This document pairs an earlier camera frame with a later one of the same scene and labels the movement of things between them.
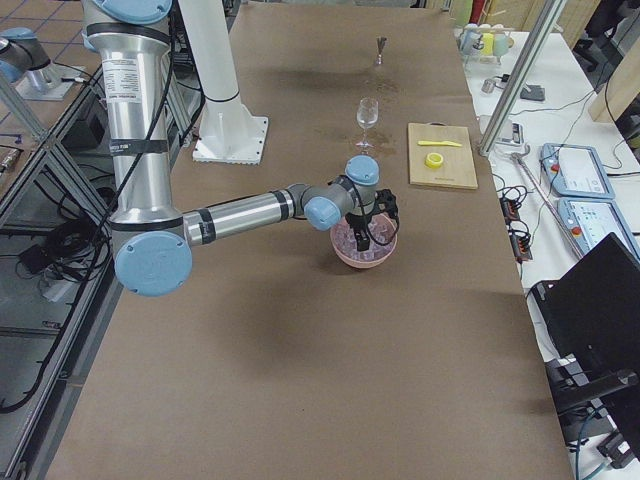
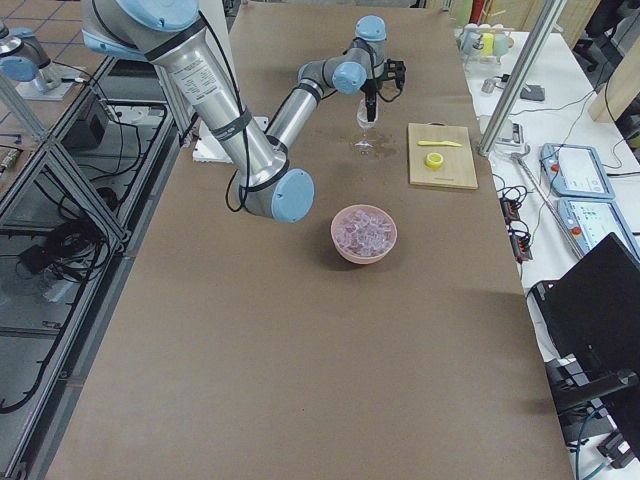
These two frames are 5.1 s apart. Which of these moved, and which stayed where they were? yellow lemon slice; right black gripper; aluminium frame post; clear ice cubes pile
Moved: right black gripper
Stayed: aluminium frame post; yellow lemon slice; clear ice cubes pile
